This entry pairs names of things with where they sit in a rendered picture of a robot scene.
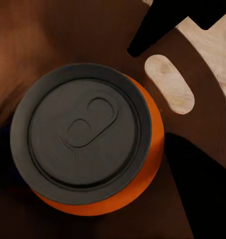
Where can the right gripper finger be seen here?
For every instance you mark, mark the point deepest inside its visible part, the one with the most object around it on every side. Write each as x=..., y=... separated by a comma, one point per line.
x=162, y=17

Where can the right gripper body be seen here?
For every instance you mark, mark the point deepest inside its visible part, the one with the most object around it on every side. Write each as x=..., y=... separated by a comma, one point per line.
x=203, y=12

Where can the trash can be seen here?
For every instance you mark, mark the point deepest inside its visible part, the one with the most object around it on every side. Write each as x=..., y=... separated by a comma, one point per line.
x=39, y=36

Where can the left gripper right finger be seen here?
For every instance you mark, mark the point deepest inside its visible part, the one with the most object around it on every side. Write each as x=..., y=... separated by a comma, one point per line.
x=201, y=182

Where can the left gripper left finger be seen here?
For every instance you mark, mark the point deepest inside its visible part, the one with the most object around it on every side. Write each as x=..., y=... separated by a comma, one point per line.
x=5, y=154

